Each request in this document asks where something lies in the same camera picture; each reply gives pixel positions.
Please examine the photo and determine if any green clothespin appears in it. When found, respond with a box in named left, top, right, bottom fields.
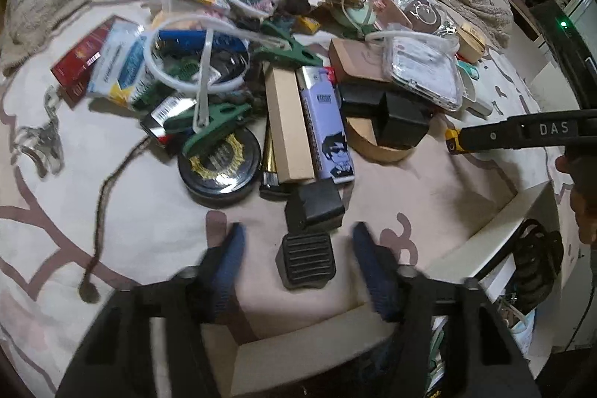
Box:
left=254, top=18, right=323, bottom=69
left=163, top=102, right=253, bottom=157

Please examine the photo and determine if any round wooden box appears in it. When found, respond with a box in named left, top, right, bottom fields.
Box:
left=347, top=120, right=416, bottom=163

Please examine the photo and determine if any oval wooden box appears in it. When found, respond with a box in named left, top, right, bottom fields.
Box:
left=457, top=24, right=488, bottom=64

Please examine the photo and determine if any white shallow box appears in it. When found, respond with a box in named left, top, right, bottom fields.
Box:
left=228, top=182, right=567, bottom=398

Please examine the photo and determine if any blue yellow sachet packet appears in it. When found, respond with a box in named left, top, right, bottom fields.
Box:
left=88, top=18, right=152, bottom=107

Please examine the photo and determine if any brown cardboard box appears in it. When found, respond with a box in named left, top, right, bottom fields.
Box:
left=329, top=38, right=391, bottom=82

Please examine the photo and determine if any brown braided cord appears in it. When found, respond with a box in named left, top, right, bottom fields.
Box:
left=78, top=136, right=157, bottom=304

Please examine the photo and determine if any black ribbed cap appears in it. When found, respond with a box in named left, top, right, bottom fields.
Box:
left=277, top=232, right=337, bottom=289

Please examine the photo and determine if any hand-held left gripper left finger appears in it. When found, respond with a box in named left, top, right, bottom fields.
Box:
left=56, top=223, right=248, bottom=398

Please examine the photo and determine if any round black tin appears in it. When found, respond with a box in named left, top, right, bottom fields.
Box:
left=177, top=130, right=262, bottom=207

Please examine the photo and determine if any black angular plastic block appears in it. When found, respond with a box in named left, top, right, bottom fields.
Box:
left=336, top=82, right=435, bottom=149

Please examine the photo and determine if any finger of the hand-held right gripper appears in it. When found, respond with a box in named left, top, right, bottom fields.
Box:
left=448, top=109, right=597, bottom=154

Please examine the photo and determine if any black device green light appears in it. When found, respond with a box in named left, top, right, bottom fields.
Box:
left=532, top=0, right=597, bottom=70

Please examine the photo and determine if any white plastic ring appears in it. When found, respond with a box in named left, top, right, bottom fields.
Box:
left=144, top=16, right=249, bottom=93

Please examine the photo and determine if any brown round compact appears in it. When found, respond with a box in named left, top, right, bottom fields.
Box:
left=403, top=0, right=444, bottom=34

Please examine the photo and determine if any brown hair claw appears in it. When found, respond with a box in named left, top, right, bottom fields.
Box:
left=510, top=218, right=565, bottom=316

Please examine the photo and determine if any mint round mirror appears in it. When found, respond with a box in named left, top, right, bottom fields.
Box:
left=335, top=4, right=376, bottom=29

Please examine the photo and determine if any clear plastic case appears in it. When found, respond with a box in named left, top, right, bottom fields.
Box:
left=382, top=35, right=466, bottom=113

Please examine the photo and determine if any long beige box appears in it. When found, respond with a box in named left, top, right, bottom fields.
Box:
left=263, top=65, right=315, bottom=185

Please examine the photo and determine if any purple lighter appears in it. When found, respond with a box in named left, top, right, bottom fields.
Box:
left=295, top=66, right=356, bottom=185

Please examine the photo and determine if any black cube cap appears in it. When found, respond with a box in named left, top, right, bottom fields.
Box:
left=284, top=179, right=346, bottom=232

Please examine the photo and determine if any gold tube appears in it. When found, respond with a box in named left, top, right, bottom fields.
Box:
left=258, top=130, right=281, bottom=199

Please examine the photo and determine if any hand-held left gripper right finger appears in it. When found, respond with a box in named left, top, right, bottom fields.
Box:
left=352, top=222, right=542, bottom=398

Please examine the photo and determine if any person's right hand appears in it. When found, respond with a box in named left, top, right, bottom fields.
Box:
left=555, top=154, right=597, bottom=244

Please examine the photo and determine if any beige plastic squeezer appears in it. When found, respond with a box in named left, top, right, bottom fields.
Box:
left=454, top=60, right=495, bottom=119

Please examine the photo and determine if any printed bedsheet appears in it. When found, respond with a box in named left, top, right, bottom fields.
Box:
left=0, top=0, right=579, bottom=398

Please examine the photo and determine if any dark red packet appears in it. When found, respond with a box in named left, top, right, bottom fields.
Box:
left=50, top=16, right=117, bottom=107

